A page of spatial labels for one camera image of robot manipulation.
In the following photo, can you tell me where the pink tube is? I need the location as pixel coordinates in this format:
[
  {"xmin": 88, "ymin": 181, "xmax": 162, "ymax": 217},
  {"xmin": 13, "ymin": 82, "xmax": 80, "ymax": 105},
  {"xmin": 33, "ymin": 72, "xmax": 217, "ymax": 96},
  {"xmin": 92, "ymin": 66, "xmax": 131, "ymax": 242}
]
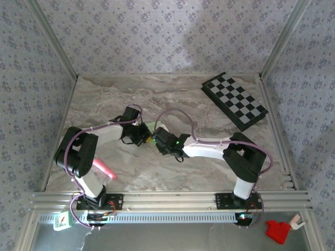
[{"xmin": 93, "ymin": 158, "xmax": 118, "ymax": 180}]

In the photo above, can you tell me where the black grey folding chessboard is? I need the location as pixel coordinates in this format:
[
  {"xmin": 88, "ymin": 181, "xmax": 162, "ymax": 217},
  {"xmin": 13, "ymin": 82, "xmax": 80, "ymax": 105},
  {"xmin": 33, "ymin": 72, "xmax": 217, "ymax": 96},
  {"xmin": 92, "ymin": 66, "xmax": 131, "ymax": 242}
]
[{"xmin": 200, "ymin": 72, "xmax": 270, "ymax": 131}]

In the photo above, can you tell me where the left controller board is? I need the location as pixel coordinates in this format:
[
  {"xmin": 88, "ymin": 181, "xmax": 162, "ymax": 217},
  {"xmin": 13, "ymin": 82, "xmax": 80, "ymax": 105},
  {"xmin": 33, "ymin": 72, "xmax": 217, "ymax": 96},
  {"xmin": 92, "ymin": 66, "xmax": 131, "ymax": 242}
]
[{"xmin": 86, "ymin": 213, "xmax": 117, "ymax": 227}]

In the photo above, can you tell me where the controller board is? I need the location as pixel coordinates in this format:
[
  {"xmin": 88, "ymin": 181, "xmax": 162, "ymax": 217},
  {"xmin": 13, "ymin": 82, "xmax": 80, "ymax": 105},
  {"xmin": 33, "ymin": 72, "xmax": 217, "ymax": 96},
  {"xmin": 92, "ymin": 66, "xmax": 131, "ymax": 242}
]
[
  {"xmin": 234, "ymin": 212, "xmax": 254, "ymax": 227},
  {"xmin": 86, "ymin": 213, "xmax": 117, "ymax": 227}
]

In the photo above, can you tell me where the right controller board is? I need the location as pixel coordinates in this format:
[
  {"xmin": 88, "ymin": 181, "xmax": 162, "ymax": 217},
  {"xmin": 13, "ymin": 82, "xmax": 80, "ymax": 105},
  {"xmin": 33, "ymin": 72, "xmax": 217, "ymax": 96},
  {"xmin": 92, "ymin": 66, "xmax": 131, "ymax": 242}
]
[{"xmin": 234, "ymin": 212, "xmax": 254, "ymax": 227}]

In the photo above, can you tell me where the green white small card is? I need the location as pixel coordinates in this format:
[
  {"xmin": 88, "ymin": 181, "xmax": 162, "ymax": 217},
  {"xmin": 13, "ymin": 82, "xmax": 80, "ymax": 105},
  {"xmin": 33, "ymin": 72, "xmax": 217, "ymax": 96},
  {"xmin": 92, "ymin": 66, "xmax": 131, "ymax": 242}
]
[{"xmin": 53, "ymin": 211, "xmax": 73, "ymax": 232}]

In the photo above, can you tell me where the white pink plastic clip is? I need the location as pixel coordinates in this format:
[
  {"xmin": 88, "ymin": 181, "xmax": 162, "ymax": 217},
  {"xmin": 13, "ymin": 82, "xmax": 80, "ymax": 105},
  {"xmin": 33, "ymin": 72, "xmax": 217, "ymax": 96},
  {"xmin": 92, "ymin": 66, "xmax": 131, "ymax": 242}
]
[{"xmin": 289, "ymin": 214, "xmax": 306, "ymax": 231}]

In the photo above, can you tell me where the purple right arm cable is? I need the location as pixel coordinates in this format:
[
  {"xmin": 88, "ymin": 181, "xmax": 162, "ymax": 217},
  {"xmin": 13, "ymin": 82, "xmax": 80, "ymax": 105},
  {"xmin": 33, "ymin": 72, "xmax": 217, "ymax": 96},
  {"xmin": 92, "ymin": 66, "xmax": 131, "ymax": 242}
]
[{"xmin": 154, "ymin": 108, "xmax": 274, "ymax": 230}]

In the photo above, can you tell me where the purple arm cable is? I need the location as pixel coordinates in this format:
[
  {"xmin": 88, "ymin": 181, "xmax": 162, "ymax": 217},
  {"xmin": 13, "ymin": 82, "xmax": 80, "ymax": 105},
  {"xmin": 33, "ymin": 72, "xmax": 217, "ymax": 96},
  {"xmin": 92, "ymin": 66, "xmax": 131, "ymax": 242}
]
[
  {"xmin": 154, "ymin": 108, "xmax": 274, "ymax": 230},
  {"xmin": 64, "ymin": 104, "xmax": 143, "ymax": 231}
]

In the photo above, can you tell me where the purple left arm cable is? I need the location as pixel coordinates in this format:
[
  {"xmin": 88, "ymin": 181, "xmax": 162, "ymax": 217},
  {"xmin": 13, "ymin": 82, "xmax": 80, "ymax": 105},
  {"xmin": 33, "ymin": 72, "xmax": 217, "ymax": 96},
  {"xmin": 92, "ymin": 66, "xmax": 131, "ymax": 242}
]
[{"xmin": 64, "ymin": 104, "xmax": 143, "ymax": 231}]

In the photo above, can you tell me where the aluminium front rail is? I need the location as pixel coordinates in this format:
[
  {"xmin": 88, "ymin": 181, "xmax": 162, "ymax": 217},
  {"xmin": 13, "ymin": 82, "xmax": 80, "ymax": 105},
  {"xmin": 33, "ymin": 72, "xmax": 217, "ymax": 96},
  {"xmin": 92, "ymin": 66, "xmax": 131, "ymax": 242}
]
[{"xmin": 30, "ymin": 190, "xmax": 314, "ymax": 212}]

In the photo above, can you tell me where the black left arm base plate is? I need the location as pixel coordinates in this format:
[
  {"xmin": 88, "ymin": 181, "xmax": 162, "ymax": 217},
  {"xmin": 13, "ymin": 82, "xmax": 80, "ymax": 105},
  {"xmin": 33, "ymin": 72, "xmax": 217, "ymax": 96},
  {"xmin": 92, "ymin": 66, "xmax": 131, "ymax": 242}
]
[{"xmin": 75, "ymin": 192, "xmax": 124, "ymax": 211}]

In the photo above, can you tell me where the grey slotted cable duct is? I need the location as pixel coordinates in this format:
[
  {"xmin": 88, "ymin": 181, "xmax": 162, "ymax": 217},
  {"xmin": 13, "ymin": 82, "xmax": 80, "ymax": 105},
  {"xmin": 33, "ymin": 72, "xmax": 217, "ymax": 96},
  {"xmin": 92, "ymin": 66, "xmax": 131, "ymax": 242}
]
[{"xmin": 39, "ymin": 211, "xmax": 238, "ymax": 224}]

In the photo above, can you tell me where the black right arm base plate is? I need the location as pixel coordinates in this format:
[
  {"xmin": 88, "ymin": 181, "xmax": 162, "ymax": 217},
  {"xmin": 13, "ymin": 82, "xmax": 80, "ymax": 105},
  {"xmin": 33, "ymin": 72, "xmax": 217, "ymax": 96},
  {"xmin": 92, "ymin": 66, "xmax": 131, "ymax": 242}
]
[{"xmin": 215, "ymin": 192, "xmax": 264, "ymax": 210}]

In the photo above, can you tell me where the aluminium frame post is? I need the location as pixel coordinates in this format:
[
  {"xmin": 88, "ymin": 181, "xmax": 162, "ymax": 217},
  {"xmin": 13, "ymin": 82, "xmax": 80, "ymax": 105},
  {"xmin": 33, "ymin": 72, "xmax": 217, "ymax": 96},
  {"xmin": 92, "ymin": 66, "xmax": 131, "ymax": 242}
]
[{"xmin": 259, "ymin": 0, "xmax": 312, "ymax": 79}]

